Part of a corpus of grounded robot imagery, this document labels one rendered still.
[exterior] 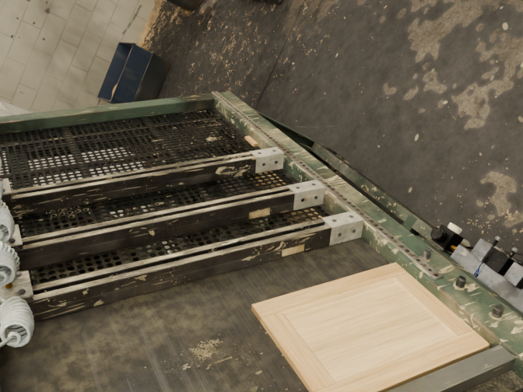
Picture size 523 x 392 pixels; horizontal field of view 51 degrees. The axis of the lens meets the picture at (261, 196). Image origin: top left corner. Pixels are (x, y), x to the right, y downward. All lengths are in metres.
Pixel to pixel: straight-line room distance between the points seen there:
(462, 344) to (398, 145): 1.71
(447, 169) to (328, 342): 1.59
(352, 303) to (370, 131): 1.81
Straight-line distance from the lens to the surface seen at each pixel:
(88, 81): 6.44
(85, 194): 1.95
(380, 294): 1.58
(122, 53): 5.84
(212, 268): 1.57
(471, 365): 1.42
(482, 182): 2.69
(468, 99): 2.91
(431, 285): 1.62
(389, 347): 1.43
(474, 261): 1.75
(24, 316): 1.22
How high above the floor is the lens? 2.25
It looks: 38 degrees down
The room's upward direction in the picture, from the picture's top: 69 degrees counter-clockwise
